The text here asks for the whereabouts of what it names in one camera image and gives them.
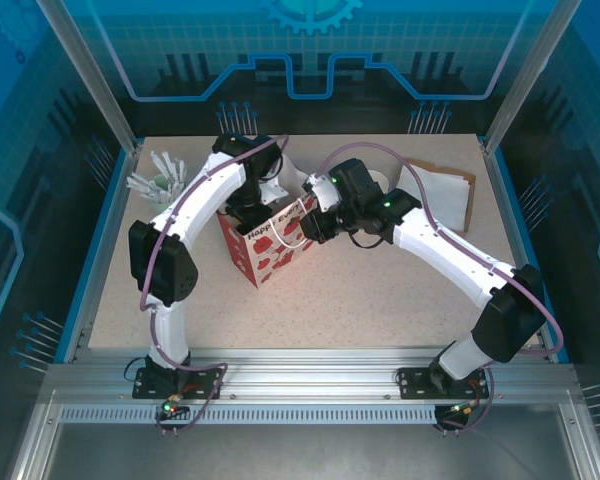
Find blue table edge strip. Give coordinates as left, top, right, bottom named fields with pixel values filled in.
left=489, top=149, right=572, bottom=365
left=53, top=148, right=134, bottom=365

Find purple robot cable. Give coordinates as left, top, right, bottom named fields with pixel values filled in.
left=312, top=143, right=565, bottom=437
left=138, top=132, right=289, bottom=437

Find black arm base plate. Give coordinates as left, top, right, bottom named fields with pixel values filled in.
left=132, top=366, right=225, bottom=401
left=397, top=367, right=491, bottom=400

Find pale green mug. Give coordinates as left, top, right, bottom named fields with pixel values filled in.
left=149, top=172, right=192, bottom=221

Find slotted grey cable duct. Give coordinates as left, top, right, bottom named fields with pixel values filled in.
left=58, top=405, right=439, bottom=426

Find white red printed paper bag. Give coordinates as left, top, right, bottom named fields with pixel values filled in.
left=216, top=155, right=317, bottom=291

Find white napkins on brown paper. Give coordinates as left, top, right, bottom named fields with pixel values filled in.
left=403, top=158, right=477, bottom=235

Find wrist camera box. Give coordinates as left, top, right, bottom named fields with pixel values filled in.
left=302, top=172, right=340, bottom=213
left=259, top=177, right=290, bottom=205

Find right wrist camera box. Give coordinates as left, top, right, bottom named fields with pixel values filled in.
left=302, top=172, right=340, bottom=213

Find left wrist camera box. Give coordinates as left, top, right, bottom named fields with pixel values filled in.
left=259, top=177, right=290, bottom=205

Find aluminium frame post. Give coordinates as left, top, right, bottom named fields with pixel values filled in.
left=35, top=0, right=144, bottom=154
left=481, top=0, right=584, bottom=154

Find aluminium frame rail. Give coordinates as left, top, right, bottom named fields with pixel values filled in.
left=39, top=347, right=581, bottom=407

